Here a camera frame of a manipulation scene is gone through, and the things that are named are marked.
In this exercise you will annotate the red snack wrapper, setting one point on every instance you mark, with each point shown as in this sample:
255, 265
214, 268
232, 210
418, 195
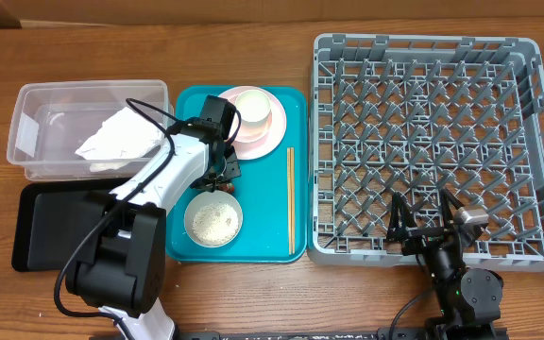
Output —
226, 187

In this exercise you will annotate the white napkin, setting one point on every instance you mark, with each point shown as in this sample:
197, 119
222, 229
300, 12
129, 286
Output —
123, 137

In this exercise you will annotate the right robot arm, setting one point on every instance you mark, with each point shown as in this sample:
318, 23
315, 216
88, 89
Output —
469, 299

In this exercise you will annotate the black tray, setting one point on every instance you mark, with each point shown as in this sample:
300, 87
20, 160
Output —
44, 237

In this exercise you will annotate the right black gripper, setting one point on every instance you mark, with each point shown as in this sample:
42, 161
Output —
421, 237

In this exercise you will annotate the teal serving tray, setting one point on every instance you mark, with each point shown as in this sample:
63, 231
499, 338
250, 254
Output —
262, 194

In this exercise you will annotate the grey bowl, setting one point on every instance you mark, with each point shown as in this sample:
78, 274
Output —
204, 199

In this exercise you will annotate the white rice pile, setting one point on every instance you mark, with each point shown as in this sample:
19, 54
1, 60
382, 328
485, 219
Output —
215, 224

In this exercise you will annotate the grey dishwasher rack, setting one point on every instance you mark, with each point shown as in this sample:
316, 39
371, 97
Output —
414, 115

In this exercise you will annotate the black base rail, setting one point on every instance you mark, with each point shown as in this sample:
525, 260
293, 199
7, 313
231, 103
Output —
379, 334

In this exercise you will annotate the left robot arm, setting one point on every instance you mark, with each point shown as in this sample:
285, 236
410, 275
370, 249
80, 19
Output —
117, 269

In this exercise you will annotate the wooden chopstick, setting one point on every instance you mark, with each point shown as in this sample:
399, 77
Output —
293, 198
288, 205

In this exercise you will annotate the clear plastic bin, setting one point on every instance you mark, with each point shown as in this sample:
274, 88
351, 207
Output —
52, 120

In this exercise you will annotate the white paper cup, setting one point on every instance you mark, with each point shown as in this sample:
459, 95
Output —
254, 107

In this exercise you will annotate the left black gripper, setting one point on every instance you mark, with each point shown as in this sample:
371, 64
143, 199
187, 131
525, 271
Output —
233, 168

